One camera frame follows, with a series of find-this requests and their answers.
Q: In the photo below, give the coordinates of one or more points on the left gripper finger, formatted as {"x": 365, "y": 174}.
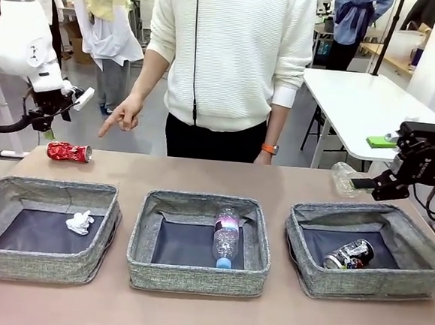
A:
{"x": 38, "y": 120}
{"x": 50, "y": 132}

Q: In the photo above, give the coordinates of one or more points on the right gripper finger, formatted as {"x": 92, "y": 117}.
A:
{"x": 392, "y": 185}
{"x": 423, "y": 134}

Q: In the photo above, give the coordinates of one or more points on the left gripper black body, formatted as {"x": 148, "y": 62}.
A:
{"x": 51, "y": 100}

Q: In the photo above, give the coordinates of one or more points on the crushed red can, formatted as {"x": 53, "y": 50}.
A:
{"x": 67, "y": 152}

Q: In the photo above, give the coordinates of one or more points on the clear plastic cup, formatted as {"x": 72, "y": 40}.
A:
{"x": 342, "y": 180}

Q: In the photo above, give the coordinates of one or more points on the crushed black and white can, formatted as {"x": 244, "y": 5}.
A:
{"x": 349, "y": 255}

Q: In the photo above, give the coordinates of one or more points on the white paper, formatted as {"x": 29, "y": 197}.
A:
{"x": 80, "y": 223}

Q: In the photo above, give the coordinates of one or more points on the clear bottle with blue cap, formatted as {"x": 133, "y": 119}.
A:
{"x": 226, "y": 238}

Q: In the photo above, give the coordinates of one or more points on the person's left forearm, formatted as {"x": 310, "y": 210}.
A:
{"x": 277, "y": 122}

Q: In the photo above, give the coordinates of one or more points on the person's right forearm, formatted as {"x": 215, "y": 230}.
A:
{"x": 149, "y": 74}

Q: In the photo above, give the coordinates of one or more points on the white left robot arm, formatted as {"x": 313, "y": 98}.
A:
{"x": 15, "y": 45}

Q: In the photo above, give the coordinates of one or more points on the person's right hand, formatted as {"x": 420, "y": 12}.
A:
{"x": 129, "y": 112}

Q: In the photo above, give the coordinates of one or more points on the person's left hand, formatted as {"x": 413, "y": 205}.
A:
{"x": 265, "y": 158}

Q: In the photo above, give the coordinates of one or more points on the brown cardboard box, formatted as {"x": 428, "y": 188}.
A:
{"x": 77, "y": 51}

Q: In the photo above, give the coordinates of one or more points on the large white table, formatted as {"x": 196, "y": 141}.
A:
{"x": 357, "y": 105}

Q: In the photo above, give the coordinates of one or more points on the purple bottle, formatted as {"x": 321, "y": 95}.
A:
{"x": 417, "y": 57}

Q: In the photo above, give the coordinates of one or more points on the wooden workbench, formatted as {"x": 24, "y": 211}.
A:
{"x": 391, "y": 60}

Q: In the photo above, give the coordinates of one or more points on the translucent plastic container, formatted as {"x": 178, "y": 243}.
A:
{"x": 408, "y": 42}

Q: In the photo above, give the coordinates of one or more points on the grey fabric basket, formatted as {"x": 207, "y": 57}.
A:
{"x": 362, "y": 283}
{"x": 197, "y": 277}
{"x": 25, "y": 260}

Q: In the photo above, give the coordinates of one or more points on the black stand pole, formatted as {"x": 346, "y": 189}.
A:
{"x": 387, "y": 33}

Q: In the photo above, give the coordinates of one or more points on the orange wristwatch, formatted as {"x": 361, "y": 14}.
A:
{"x": 269, "y": 148}

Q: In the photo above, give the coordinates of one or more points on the bystander in blue shirt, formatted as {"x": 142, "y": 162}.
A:
{"x": 359, "y": 15}

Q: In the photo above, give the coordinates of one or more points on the black trousers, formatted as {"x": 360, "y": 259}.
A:
{"x": 219, "y": 144}

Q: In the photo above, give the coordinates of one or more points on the person in white sweater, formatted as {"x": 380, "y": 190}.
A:
{"x": 240, "y": 59}

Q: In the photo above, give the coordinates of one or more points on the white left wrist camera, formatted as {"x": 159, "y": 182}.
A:
{"x": 84, "y": 98}

